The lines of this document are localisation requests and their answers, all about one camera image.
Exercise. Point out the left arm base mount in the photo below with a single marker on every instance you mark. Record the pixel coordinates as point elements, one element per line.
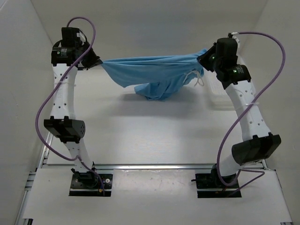
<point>88,184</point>

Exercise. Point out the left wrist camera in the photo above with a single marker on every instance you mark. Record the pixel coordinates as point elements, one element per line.
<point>82,36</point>

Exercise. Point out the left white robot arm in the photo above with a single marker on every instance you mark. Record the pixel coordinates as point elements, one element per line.
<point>62,122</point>

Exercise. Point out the white plastic mesh basket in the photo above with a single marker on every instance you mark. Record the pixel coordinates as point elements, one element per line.
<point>218,97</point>

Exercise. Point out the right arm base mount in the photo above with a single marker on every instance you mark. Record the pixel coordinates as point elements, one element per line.
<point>209,185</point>

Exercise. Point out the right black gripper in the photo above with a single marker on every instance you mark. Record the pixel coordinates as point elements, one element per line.
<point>203,59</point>

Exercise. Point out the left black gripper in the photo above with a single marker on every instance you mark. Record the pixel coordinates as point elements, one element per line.
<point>95,60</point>

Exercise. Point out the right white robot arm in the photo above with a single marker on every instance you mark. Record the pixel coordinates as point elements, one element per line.
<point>258,142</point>

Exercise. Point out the light blue shorts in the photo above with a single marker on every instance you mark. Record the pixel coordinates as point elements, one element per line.
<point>156,77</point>

